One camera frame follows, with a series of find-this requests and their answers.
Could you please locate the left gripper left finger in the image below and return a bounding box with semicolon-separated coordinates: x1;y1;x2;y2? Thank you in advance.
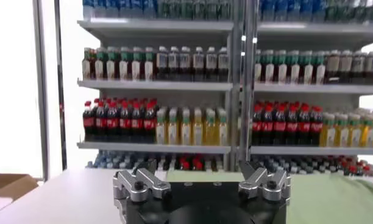
112;160;172;204

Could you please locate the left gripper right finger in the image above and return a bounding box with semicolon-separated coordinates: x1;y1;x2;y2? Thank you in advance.
238;160;293;203

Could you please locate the green t-shirt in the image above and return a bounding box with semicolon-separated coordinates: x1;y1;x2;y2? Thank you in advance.
165;169;373;224

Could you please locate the yellow tea bottle green cap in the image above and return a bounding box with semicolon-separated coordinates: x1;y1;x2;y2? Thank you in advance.
335;114;349;147
192;108;204;146
167;108;179;145
204;108;217;146
347;114;361;148
180;108;192;145
360;115;373;148
320;114;336;147
217;109;229;146
155;108;166;145

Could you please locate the gray metal shelf rack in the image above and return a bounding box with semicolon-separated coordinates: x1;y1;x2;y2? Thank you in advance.
76;0;245;172
240;0;373;174

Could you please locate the brown cardboard box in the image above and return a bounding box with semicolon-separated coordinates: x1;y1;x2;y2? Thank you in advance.
0;173;40;201

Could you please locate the dark drink bottle white label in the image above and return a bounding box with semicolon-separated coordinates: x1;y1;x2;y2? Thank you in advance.
352;51;366;85
192;46;205;82
156;46;169;82
217;46;229;82
205;46;218;82
179;46;192;82
168;46;180;82
365;51;373;85

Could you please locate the dark tea bottle beige label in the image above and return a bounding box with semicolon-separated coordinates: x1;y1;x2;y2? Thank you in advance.
326;50;341;85
339;50;353;85

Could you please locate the black window post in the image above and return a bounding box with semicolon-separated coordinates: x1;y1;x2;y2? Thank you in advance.
53;0;68;171

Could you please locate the gray window post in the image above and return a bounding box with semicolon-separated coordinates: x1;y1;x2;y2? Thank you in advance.
32;0;51;183

